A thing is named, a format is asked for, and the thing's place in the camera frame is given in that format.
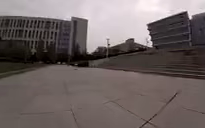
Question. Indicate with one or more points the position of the low building with roof block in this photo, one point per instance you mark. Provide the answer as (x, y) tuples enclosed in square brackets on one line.
[(126, 46)]

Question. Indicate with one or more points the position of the grass strip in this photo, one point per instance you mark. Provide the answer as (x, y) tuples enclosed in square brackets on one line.
[(6, 67)]

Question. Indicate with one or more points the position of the row of trees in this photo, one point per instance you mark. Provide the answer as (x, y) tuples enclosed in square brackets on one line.
[(13, 53)]

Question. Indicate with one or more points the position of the pole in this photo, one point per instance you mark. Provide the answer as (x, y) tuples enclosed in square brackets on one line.
[(107, 48)]

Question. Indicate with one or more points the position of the dark layered building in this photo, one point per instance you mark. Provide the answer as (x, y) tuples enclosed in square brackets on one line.
[(176, 31)]

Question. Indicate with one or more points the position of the grey paved plaza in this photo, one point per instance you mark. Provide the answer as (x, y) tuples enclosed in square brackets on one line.
[(73, 96)]

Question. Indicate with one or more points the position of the tall grey building with wing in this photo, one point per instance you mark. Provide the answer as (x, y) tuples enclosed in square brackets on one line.
[(40, 31)]

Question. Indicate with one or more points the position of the wide grey stairs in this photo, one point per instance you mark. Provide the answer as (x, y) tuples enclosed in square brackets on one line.
[(163, 61)]

